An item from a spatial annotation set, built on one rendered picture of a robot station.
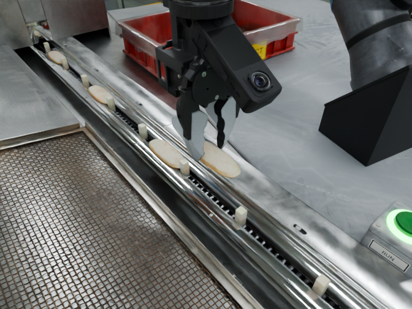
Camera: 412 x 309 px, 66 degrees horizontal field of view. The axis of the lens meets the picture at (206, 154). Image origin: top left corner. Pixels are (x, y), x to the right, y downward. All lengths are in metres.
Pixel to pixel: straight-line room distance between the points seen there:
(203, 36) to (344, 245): 0.32
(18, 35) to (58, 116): 0.49
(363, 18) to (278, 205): 0.38
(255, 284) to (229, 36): 0.32
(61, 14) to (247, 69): 0.87
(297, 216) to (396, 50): 0.35
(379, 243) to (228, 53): 0.31
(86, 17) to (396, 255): 1.05
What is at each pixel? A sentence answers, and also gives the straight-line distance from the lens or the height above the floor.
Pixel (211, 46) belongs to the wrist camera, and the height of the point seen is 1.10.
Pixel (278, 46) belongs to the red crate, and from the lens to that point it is 1.07.
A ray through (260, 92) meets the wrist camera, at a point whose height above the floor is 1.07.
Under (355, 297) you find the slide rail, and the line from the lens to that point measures 0.46.
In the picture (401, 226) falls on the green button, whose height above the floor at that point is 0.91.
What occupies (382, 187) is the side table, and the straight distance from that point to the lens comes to 0.65.
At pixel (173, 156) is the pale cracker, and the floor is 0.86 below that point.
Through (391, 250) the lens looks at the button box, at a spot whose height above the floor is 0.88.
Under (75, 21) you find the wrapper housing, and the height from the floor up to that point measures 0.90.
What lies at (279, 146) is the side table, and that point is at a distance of 0.67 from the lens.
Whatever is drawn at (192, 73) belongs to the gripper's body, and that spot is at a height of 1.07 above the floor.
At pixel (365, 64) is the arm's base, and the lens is 0.67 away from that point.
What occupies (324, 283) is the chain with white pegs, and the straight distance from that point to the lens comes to 0.43.
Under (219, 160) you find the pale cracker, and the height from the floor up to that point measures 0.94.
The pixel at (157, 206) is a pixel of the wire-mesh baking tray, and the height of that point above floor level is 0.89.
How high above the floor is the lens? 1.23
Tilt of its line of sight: 40 degrees down
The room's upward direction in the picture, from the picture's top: straight up
